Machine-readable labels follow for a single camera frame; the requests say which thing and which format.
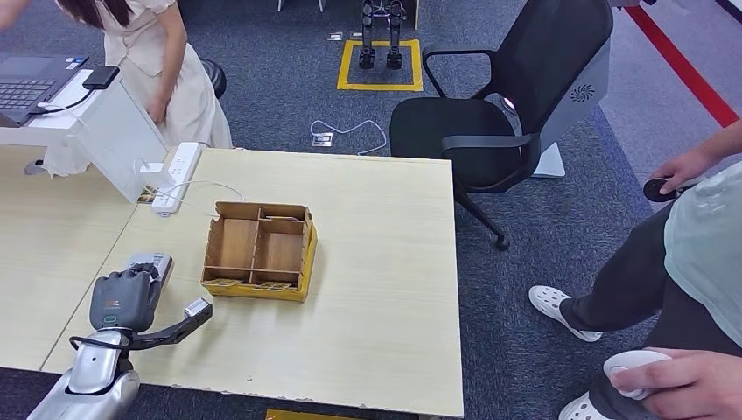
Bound white crumpled bag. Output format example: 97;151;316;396
41;144;89;179

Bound dark grey laptop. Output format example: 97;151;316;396
0;52;89;128

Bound red floor tape line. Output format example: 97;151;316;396
623;4;742;130

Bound white round controller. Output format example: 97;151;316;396
602;350;672;401

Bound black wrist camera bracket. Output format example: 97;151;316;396
69;297;214;353

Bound black hub cable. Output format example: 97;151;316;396
29;87;95;116

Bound white perforated shoe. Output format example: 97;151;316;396
528;284;604;343
557;391;613;420

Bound black office chair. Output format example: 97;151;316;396
389;0;614;251

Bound black robot legs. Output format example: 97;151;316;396
358;0;405;71

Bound white grey floor machine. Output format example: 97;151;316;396
499;35;613;179

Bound white floor cable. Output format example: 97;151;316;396
309;118;388;157

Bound white desk stand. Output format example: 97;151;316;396
0;69;171;204

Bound white power strip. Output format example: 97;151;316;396
151;142;203;217

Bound wooden compartment box yellow base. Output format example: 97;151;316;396
200;200;319;305

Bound person's left hand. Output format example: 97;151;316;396
609;347;742;420

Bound person's right hand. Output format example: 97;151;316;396
650;147;717;195

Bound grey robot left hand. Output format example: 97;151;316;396
89;263;164;335

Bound white chair legs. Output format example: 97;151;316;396
276;0;325;13

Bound person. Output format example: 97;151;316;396
54;0;233;150
528;118;742;420

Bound thin white charger cable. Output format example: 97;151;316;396
134;156;246;219

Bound black round controller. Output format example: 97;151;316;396
643;178;676;203

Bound black round stool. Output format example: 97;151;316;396
199;58;228;100

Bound grey card reader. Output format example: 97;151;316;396
126;252;174;291

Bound white charger plug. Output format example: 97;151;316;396
138;163;176;188

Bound black adapter hub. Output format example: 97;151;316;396
81;65;121;90

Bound yellow tape strip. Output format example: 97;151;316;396
265;409;361;420

